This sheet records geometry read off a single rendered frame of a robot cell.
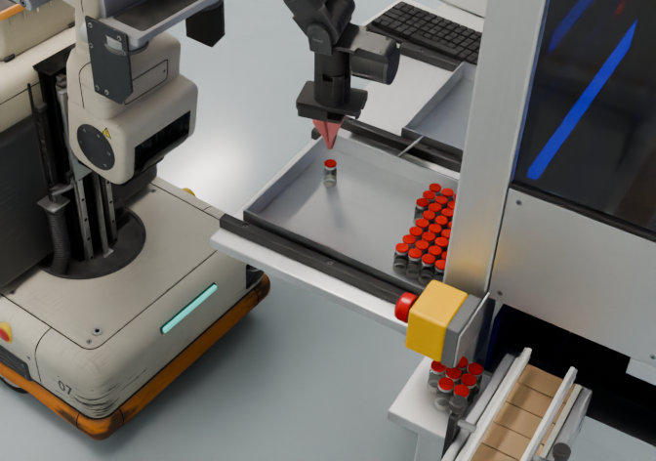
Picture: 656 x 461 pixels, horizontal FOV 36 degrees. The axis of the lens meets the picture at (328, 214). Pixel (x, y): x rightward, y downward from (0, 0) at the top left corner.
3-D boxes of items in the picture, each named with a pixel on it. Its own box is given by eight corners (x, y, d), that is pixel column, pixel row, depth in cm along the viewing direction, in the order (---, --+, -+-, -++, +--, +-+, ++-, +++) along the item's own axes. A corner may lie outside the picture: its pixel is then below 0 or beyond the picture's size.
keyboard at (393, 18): (554, 67, 218) (556, 58, 216) (522, 97, 209) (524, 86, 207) (398, 6, 235) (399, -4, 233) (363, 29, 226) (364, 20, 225)
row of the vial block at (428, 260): (477, 222, 167) (481, 200, 164) (429, 287, 155) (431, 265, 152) (466, 217, 168) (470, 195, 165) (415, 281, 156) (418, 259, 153)
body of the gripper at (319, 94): (357, 123, 158) (359, 82, 153) (295, 111, 160) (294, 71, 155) (368, 100, 162) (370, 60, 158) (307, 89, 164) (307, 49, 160)
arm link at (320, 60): (323, 19, 155) (307, 37, 151) (365, 29, 153) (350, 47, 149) (322, 58, 160) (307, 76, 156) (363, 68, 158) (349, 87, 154)
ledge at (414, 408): (517, 398, 142) (519, 389, 141) (479, 464, 134) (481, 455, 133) (428, 356, 147) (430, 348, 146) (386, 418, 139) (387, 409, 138)
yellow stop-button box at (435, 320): (474, 335, 138) (482, 298, 133) (452, 370, 133) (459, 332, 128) (425, 313, 140) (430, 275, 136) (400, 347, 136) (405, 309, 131)
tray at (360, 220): (503, 215, 169) (506, 199, 167) (431, 311, 152) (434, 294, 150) (326, 146, 181) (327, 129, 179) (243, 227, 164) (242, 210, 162)
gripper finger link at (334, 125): (339, 161, 163) (341, 113, 157) (296, 153, 165) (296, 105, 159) (349, 138, 168) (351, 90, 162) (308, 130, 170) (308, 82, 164)
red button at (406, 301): (428, 315, 138) (431, 295, 135) (415, 334, 135) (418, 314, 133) (403, 305, 139) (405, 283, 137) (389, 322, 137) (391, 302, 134)
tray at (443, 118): (629, 133, 188) (633, 117, 186) (580, 211, 171) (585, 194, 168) (461, 76, 200) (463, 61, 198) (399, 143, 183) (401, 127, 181)
